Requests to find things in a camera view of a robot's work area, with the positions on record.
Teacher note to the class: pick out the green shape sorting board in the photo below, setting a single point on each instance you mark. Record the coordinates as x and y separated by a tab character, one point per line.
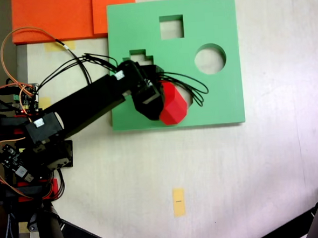
220	112

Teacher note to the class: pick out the dark textured gripper finger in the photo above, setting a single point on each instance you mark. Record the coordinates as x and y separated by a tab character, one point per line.
150	111

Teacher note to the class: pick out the black usb plug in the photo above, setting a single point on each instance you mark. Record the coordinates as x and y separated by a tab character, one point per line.
0	107

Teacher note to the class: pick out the yellow tape piece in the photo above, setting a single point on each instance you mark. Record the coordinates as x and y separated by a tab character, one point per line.
46	101
23	227
56	46

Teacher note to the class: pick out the red base clamp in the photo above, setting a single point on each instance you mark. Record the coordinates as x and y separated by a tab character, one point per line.
54	186
19	131

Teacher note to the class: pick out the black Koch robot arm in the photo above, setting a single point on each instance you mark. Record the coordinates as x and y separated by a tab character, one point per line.
87	99

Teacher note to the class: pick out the large orange block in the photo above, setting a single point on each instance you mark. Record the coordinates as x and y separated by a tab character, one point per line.
51	17

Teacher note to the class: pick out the red octagonal pillar block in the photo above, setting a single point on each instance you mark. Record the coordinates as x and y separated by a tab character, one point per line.
174	104

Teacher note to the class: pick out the yellow tape marker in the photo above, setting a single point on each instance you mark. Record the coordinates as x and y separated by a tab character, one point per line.
179	202

